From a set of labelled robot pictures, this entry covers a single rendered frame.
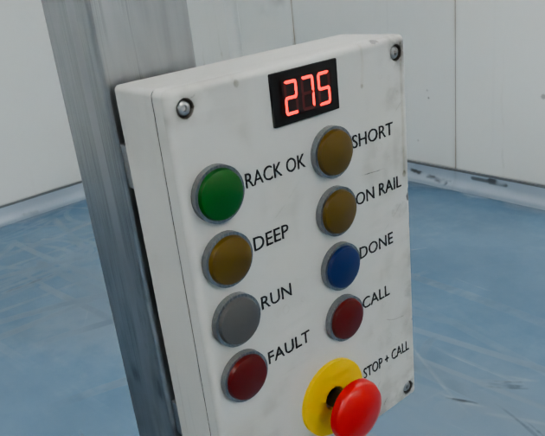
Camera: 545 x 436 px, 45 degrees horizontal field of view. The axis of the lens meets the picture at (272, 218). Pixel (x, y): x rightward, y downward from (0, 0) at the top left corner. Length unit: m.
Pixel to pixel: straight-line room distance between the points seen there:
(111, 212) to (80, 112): 0.06
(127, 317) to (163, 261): 0.08
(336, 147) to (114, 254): 0.15
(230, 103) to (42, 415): 2.01
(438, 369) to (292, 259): 1.83
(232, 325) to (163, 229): 0.06
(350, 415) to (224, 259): 0.14
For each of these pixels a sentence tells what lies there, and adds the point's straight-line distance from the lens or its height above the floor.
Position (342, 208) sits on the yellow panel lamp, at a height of 1.13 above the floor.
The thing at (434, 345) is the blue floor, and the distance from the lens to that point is 2.31.
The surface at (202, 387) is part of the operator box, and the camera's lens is 0.38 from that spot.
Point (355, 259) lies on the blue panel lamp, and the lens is 0.40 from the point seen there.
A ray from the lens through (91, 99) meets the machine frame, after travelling 0.38.
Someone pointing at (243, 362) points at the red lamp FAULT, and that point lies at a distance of 0.37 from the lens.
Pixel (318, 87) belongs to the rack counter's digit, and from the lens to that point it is 0.36.
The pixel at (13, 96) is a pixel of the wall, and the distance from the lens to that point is 4.01.
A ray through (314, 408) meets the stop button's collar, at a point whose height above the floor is 1.00.
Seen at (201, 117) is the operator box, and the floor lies 1.20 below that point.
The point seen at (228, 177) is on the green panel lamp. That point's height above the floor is 1.17.
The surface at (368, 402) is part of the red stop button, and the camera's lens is 0.42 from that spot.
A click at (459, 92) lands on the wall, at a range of 3.54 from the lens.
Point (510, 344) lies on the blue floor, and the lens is 2.33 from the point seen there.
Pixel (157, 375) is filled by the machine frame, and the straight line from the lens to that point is 0.43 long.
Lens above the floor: 1.27
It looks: 22 degrees down
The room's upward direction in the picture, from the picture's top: 7 degrees counter-clockwise
